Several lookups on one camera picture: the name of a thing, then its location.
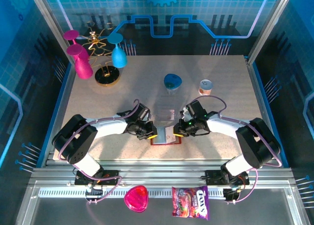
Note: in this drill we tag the pink wine glass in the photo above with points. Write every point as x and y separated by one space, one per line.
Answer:
71 35
83 65

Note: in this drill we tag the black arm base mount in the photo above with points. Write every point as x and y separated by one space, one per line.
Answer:
213 177
110 177

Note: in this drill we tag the aluminium extrusion frame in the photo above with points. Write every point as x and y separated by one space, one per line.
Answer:
159 173

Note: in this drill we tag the small orange tin can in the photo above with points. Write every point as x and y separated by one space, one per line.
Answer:
205 86

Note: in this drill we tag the pink heart shaped container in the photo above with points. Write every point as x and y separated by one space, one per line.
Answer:
136 198

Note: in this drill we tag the clear acrylic card organizer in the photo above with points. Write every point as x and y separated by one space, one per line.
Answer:
166 104

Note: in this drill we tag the blue heart-shaped container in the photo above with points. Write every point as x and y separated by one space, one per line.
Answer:
173 81

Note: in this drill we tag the small electronics board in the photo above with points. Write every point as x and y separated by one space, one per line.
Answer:
231 194
94 193

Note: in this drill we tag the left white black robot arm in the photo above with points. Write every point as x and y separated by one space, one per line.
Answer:
110 128

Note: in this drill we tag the blue wine glass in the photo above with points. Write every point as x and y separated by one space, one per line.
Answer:
119 58

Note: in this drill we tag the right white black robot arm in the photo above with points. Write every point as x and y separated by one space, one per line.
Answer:
223 126

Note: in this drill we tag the purple candy bag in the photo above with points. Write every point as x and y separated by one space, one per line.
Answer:
190 203

